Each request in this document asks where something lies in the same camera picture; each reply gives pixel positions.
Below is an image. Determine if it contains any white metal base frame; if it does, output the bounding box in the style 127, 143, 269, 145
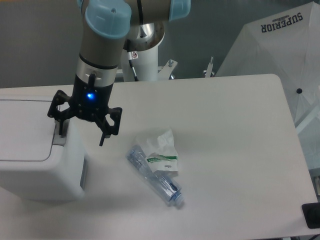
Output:
115, 56, 216, 82

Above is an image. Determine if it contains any white green plastic bag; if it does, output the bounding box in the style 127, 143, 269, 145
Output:
134, 127, 179, 173

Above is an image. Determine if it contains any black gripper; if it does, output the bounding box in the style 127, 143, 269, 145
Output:
47, 57, 123, 147

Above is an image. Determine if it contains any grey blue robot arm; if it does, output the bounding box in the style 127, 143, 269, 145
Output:
47, 0, 191, 146

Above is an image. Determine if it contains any clear plastic water bottle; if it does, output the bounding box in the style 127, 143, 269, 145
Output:
126, 145, 185, 209

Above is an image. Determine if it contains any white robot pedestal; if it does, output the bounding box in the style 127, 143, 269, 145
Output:
120, 21, 165, 82

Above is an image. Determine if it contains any white umbrella with lettering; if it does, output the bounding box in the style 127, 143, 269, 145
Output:
217, 2, 320, 170

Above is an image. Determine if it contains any black device at table edge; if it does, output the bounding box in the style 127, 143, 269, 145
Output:
301, 202, 320, 229

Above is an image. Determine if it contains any black cable on pedestal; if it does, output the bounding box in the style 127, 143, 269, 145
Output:
124, 39, 140, 82

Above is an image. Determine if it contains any white plastic trash can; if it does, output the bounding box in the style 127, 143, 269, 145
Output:
0, 94, 87, 201

